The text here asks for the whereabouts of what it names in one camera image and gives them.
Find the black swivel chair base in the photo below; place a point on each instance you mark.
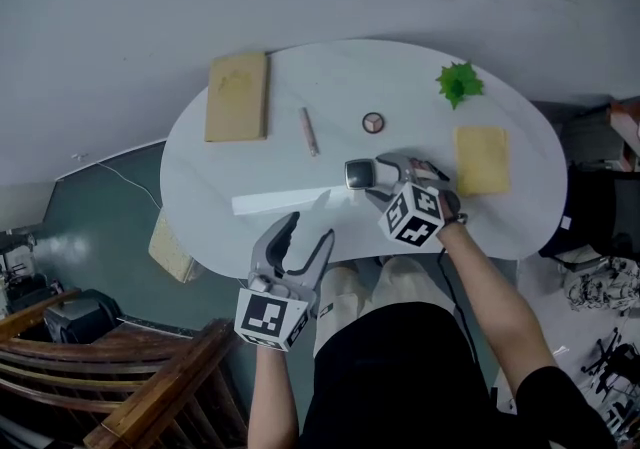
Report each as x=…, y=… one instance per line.
x=617, y=367

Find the round compact mirror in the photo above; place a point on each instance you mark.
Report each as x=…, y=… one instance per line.
x=373, y=121

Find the black case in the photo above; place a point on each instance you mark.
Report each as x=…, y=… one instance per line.
x=80, y=317

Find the tan hardcover book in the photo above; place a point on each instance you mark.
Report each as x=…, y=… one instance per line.
x=236, y=97

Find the person's right forearm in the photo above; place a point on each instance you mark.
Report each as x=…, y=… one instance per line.
x=495, y=307

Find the person's black shirt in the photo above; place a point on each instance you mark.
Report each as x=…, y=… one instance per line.
x=400, y=387

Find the square dark compact case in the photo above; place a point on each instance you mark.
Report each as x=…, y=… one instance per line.
x=360, y=174

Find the person's beige shorts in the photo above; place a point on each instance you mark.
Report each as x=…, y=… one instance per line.
x=350, y=292

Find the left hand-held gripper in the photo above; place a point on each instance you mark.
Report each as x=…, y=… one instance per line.
x=260, y=317

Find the yellow folded cloth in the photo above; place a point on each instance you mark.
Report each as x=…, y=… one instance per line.
x=482, y=162

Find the small green potted plant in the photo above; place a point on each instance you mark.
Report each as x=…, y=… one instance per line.
x=459, y=84

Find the black bag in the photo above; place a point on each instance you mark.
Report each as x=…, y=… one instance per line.
x=595, y=207

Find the wooden chair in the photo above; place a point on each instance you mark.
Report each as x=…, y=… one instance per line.
x=125, y=387

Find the cream cushioned stool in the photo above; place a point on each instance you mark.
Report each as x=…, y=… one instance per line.
x=167, y=249

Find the stack of red books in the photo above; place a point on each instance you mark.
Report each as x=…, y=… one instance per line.
x=625, y=132

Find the person's left forearm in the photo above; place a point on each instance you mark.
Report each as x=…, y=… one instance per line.
x=272, y=397

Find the white black-patterned cloth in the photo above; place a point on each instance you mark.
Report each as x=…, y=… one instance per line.
x=605, y=287

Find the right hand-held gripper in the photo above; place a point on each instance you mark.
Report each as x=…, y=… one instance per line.
x=410, y=217

